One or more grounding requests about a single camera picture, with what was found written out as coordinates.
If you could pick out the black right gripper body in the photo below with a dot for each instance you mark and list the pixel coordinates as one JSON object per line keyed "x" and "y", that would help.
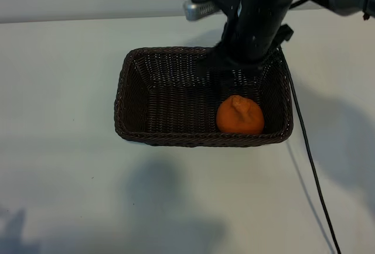
{"x": 228, "y": 58}

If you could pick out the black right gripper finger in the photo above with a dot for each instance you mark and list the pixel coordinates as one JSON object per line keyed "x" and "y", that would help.
{"x": 228, "y": 85}
{"x": 208, "y": 69}

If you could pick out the orange fruit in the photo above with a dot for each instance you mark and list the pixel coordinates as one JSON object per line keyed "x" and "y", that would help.
{"x": 240, "y": 119}

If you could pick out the dark brown woven basket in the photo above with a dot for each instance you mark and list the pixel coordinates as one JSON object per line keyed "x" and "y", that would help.
{"x": 175, "y": 110}

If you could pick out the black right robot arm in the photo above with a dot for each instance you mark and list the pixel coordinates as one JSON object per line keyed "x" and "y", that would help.
{"x": 263, "y": 11}

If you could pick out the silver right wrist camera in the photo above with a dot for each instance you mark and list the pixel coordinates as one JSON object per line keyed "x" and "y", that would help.
{"x": 194, "y": 9}

